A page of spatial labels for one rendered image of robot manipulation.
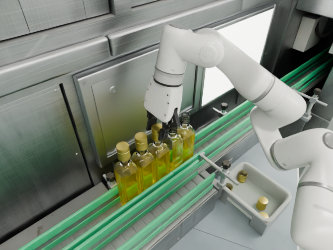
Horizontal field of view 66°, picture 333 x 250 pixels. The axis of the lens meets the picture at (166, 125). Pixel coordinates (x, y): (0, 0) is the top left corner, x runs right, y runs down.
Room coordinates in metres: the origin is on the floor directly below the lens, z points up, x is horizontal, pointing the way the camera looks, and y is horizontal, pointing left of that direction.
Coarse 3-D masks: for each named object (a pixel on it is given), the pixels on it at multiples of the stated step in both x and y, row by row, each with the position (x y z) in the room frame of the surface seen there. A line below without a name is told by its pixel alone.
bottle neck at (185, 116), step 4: (184, 112) 0.64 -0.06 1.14; (180, 116) 0.63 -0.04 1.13; (184, 116) 0.64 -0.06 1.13; (188, 116) 0.62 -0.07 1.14; (180, 120) 0.62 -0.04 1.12; (184, 120) 0.61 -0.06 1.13; (188, 120) 0.62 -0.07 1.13; (180, 124) 0.62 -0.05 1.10; (184, 124) 0.61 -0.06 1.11; (188, 124) 0.62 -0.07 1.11; (184, 128) 0.61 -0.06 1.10
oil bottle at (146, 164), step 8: (136, 152) 0.51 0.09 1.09; (136, 160) 0.49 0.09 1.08; (144, 160) 0.49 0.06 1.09; (152, 160) 0.50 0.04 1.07; (144, 168) 0.48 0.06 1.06; (152, 168) 0.50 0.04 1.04; (144, 176) 0.48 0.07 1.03; (152, 176) 0.50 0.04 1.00; (144, 184) 0.47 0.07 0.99; (152, 184) 0.49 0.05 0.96
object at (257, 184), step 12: (240, 168) 0.67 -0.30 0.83; (252, 168) 0.66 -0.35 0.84; (228, 180) 0.62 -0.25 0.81; (252, 180) 0.64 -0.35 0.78; (264, 180) 0.61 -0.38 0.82; (228, 192) 0.54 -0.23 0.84; (240, 192) 0.59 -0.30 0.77; (252, 192) 0.59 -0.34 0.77; (264, 192) 0.59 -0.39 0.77; (276, 192) 0.57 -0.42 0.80; (288, 192) 0.54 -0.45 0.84; (252, 204) 0.54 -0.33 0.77; (276, 204) 0.54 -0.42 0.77
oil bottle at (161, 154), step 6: (150, 144) 0.55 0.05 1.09; (150, 150) 0.53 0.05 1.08; (156, 150) 0.52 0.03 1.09; (162, 150) 0.53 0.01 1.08; (168, 150) 0.54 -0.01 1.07; (156, 156) 0.51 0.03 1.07; (162, 156) 0.52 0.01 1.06; (168, 156) 0.54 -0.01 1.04; (156, 162) 0.51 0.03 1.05; (162, 162) 0.52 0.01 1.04; (168, 162) 0.54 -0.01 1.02; (156, 168) 0.51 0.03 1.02; (162, 168) 0.52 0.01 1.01; (168, 168) 0.54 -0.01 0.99; (156, 174) 0.51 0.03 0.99; (162, 174) 0.52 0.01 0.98; (156, 180) 0.51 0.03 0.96
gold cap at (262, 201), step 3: (261, 198) 0.53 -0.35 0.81; (264, 198) 0.53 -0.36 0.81; (258, 201) 0.53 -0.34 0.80; (261, 201) 0.52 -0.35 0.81; (264, 201) 0.52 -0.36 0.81; (267, 201) 0.52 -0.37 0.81; (258, 204) 0.52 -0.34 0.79; (261, 204) 0.51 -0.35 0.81; (264, 204) 0.51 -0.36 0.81; (258, 207) 0.52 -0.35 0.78; (261, 207) 0.51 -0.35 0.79; (264, 207) 0.51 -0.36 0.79; (261, 210) 0.51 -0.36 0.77
